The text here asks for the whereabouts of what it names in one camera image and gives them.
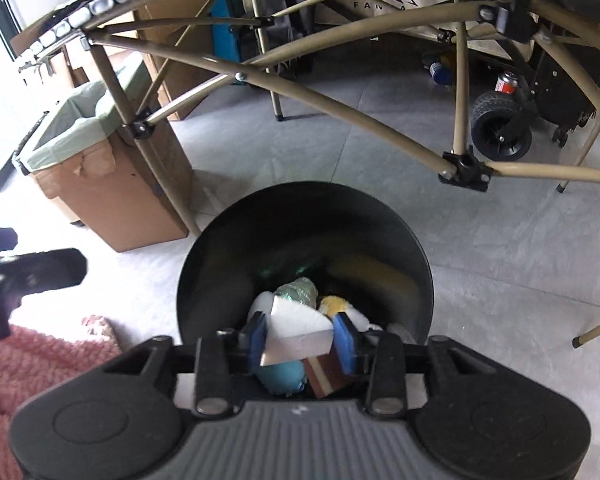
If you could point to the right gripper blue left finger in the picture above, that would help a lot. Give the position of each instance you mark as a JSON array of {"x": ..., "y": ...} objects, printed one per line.
[{"x": 256, "y": 332}]

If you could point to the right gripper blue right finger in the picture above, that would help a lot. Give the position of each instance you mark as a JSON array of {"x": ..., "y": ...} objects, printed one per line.
[{"x": 347, "y": 344}]

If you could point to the white foam wedge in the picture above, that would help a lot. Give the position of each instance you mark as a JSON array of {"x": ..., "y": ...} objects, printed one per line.
[{"x": 296, "y": 332}]

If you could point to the pink layered sponge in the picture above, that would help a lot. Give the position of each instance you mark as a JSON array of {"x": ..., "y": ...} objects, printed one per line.
[{"x": 325, "y": 374}]

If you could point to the light blue plush toy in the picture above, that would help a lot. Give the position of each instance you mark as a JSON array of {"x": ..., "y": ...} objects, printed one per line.
[{"x": 283, "y": 379}]

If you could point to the yellow white plush hamster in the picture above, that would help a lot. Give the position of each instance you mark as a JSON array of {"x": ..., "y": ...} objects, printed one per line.
[{"x": 330, "y": 306}]

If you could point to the black round trash bin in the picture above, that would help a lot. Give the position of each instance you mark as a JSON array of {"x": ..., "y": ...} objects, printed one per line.
[{"x": 347, "y": 243}]

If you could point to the pink fluffy rug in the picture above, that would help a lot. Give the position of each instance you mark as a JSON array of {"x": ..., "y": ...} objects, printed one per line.
[{"x": 32, "y": 362}]

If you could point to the cardboard box with green liner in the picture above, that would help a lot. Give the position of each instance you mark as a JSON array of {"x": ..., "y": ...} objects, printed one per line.
[{"x": 83, "y": 160}]

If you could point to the black wagon wheel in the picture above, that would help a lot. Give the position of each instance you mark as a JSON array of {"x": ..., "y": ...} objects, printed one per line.
[{"x": 500, "y": 128}]

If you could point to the blue capped bottle on floor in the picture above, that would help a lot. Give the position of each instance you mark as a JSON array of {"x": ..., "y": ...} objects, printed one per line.
[{"x": 440, "y": 69}]

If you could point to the red drink can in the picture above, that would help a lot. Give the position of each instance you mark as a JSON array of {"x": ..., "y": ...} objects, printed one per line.
[{"x": 507, "y": 83}]

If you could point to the black suitcase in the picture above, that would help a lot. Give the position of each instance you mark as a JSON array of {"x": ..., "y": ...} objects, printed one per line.
[{"x": 558, "y": 98}]

